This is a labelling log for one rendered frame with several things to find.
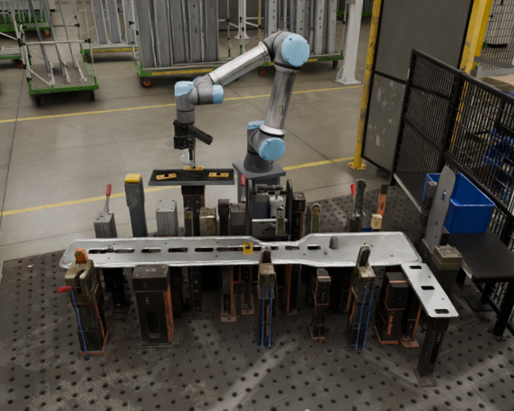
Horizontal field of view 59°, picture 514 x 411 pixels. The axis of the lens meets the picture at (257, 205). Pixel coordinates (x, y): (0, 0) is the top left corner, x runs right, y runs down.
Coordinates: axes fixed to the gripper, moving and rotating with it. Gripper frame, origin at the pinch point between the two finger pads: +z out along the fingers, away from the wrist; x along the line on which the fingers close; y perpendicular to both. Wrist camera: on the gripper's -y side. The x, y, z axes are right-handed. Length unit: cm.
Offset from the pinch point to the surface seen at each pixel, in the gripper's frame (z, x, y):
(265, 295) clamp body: 27, 53, -33
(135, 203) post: 16.5, 6.1, 25.8
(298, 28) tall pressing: 43, -778, -88
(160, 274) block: 18, 54, 5
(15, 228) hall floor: 122, -135, 176
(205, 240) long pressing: 21.1, 26.9, -7.7
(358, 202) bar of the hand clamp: 9, 14, -70
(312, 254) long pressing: 21, 35, -50
